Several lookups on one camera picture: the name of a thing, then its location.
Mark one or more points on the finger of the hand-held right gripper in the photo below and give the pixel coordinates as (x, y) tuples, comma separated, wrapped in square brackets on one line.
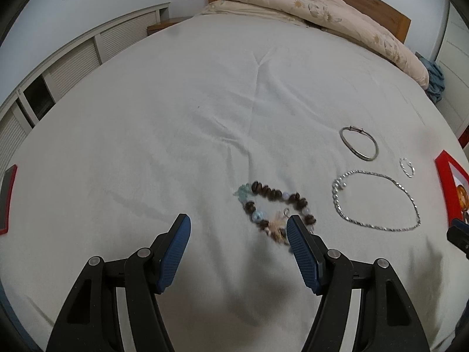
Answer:
[(460, 233)]

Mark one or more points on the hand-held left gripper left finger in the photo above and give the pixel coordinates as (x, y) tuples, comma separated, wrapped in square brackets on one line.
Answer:
[(176, 253)]

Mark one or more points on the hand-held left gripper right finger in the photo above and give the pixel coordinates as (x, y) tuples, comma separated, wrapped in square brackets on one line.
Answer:
[(302, 255)]

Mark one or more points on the amber bangle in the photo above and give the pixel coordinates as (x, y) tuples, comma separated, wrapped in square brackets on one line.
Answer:
[(463, 200)]

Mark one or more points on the red cardboard box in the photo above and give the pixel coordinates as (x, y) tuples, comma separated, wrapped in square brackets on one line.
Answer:
[(445, 183)]

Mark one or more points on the thin silver bangle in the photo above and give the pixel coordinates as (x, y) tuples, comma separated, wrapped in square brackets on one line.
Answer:
[(348, 146)]

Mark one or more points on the white bed sheet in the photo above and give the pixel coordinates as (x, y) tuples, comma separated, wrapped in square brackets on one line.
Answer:
[(183, 117)]

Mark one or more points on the blue cloth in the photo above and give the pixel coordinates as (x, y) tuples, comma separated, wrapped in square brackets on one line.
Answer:
[(434, 80)]

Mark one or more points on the red box lid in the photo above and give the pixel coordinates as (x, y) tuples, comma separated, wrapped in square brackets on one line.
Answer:
[(6, 198)]

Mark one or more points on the white low cabinet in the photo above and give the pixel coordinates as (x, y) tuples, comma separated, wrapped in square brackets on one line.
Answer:
[(73, 62)]

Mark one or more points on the wooden headboard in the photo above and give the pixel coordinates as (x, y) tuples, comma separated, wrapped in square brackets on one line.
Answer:
[(395, 22)]

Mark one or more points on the wooden nightstand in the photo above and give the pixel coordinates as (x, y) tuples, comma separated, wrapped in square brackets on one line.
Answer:
[(163, 26)]

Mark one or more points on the beige pillow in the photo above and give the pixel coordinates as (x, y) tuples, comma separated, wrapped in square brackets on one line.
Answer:
[(234, 7)]

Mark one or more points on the beige floral quilt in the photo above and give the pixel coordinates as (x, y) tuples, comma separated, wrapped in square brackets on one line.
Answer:
[(329, 3)]

